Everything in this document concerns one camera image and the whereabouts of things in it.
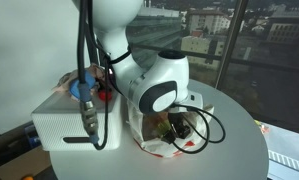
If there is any dark window frame post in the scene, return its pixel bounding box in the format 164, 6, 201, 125
214, 0, 250, 90

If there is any brown cardboard box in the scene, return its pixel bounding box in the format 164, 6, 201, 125
0, 146, 53, 180

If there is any red strawberry toy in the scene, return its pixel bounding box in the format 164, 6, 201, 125
98, 89, 113, 102

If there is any blue object under table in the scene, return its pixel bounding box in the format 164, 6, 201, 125
24, 124, 40, 148

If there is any white floor vent grille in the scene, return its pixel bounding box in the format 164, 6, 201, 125
268, 149, 299, 175

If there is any white plastic bag red print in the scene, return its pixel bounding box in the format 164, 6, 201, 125
126, 99, 216, 158

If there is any pink crumpled cloth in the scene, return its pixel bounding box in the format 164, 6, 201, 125
52, 63, 106, 98

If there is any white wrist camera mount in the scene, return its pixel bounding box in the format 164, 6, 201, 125
185, 92, 204, 110

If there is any thick black cable bundle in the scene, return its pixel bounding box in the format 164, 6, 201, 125
76, 0, 111, 151

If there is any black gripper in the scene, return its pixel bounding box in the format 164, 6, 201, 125
162, 111, 193, 145

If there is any white perforated storage box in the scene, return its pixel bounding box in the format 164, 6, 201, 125
31, 89, 123, 152

